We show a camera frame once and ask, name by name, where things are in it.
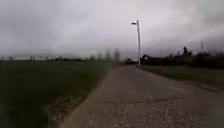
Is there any row of distant trees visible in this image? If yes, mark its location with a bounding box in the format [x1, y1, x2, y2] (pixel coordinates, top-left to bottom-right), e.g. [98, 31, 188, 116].
[0, 48, 122, 64]

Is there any grey street lamp pole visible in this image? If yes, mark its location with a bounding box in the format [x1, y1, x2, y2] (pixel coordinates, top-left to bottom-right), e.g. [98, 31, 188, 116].
[130, 19, 142, 69]

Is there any grey asphalt path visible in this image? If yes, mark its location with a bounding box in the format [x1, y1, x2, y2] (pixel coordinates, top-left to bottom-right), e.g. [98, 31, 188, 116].
[57, 64, 224, 128]

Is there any grass field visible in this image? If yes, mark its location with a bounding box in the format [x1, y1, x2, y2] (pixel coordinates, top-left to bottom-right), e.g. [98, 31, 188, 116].
[141, 64, 224, 92]
[0, 59, 116, 128]

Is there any row of dark trees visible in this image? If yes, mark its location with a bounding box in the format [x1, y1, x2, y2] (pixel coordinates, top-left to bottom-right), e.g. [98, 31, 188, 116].
[139, 46, 224, 70]

